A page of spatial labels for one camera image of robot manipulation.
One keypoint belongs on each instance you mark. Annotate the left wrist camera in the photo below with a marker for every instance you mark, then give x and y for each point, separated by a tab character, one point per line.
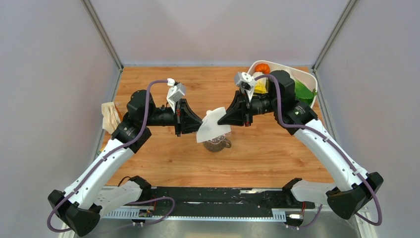
176	92

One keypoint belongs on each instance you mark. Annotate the green toy bok choy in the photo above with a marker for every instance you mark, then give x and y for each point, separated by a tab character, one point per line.
302	92

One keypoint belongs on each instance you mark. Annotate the orange toy pumpkin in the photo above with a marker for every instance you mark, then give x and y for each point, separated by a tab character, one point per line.
262	68

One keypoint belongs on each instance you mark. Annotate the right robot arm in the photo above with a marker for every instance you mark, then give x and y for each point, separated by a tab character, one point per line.
353	186

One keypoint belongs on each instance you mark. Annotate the white paper coffee filter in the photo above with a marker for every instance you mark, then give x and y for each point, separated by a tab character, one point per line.
210	129

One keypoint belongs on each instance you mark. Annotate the stack of paper filters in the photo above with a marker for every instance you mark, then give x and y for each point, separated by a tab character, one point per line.
112	117

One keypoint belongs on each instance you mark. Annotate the yellow toy cabbage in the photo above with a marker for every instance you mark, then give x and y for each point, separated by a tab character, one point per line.
261	86

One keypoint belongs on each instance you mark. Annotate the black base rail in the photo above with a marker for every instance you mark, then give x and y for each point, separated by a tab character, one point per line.
217	203

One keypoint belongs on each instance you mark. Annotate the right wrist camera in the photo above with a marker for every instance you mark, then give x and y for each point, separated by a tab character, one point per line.
245	82

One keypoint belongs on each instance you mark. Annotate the clear glass dripper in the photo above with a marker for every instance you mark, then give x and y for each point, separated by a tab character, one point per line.
226	134

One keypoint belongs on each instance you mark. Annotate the glass coffee server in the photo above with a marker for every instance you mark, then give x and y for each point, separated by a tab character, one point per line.
217	144

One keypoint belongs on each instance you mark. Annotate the white vegetable tray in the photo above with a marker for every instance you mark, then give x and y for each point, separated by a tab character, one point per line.
308	79

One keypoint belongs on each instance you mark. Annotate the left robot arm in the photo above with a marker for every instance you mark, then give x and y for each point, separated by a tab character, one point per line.
83	203

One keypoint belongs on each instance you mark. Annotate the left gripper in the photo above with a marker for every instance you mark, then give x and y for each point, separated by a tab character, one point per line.
186	121

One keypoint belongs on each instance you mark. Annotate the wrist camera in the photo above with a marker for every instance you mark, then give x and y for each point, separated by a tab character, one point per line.
176	92
245	82

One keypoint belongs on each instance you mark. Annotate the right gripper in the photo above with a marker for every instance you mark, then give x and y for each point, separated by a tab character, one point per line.
240	111

